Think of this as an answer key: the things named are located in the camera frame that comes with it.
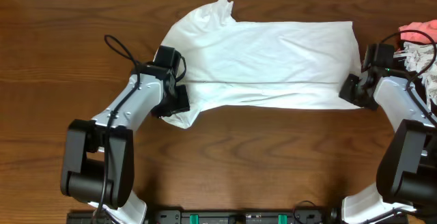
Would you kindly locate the black garment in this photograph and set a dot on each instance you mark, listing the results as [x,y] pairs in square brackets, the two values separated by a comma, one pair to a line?
[417,82]

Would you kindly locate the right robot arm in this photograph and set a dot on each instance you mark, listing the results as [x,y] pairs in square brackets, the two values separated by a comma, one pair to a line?
[406,177]

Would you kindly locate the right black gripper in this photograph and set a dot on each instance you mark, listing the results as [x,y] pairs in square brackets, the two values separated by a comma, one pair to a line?
[352,89]

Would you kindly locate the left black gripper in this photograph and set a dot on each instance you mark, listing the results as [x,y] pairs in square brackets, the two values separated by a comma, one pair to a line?
[178,102]

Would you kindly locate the white t-shirt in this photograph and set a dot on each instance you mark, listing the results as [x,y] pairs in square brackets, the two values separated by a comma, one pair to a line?
[288,65]

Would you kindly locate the white floral patterned garment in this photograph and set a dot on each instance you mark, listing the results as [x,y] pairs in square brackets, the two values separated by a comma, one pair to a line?
[417,57]

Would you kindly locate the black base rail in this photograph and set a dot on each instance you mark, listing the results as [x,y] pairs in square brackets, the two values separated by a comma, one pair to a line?
[301,215]

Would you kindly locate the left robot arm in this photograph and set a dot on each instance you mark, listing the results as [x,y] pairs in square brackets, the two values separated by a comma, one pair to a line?
[98,166]

